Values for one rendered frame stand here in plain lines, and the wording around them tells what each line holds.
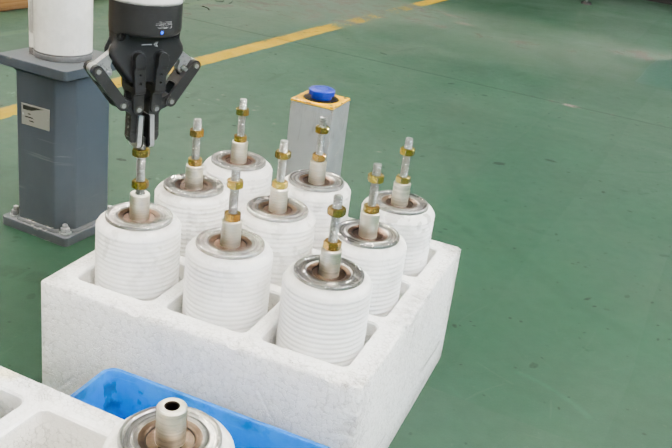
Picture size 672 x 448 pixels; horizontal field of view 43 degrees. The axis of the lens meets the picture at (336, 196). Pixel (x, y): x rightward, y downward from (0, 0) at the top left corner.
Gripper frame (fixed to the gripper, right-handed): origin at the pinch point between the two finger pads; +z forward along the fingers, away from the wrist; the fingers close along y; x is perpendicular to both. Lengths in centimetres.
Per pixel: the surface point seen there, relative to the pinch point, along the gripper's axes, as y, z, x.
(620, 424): 54, 36, -35
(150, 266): -0.7, 14.5, -4.7
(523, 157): 129, 36, 46
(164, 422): -16.1, 8.3, -37.2
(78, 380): -7.8, 29.1, -1.9
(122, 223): -2.6, 10.4, -1.3
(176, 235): 2.9, 11.9, -3.7
